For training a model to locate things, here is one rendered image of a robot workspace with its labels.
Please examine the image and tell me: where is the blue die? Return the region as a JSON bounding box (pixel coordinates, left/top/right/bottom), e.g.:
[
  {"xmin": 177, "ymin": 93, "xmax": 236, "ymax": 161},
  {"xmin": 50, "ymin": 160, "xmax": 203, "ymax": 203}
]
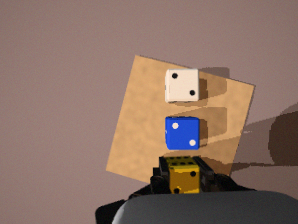
[{"xmin": 165, "ymin": 116, "xmax": 200, "ymax": 150}]

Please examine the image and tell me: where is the tan square mat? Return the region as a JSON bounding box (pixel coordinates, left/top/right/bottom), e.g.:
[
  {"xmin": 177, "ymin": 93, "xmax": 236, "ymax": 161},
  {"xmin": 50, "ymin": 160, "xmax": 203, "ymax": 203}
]
[{"xmin": 106, "ymin": 55, "xmax": 254, "ymax": 183}]

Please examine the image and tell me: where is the white die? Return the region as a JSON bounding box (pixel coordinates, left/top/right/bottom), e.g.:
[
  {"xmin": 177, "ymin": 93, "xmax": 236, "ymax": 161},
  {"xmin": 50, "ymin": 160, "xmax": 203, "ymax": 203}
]
[{"xmin": 165, "ymin": 68, "xmax": 200, "ymax": 103}]

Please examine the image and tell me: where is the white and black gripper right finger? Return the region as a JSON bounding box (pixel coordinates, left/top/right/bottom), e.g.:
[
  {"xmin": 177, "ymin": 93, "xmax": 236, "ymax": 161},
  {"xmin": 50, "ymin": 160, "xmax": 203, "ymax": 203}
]
[{"xmin": 192, "ymin": 156, "xmax": 256, "ymax": 192}]

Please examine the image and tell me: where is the yellow die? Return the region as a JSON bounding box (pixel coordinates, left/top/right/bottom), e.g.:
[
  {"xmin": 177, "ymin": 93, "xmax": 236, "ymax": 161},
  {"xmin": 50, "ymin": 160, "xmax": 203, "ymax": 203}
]
[{"xmin": 165, "ymin": 156, "xmax": 200, "ymax": 194}]

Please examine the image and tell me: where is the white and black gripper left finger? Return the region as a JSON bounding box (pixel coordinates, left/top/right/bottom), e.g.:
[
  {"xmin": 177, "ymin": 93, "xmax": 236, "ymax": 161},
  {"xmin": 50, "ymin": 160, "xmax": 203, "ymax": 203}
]
[{"xmin": 95, "ymin": 157, "xmax": 172, "ymax": 224}]

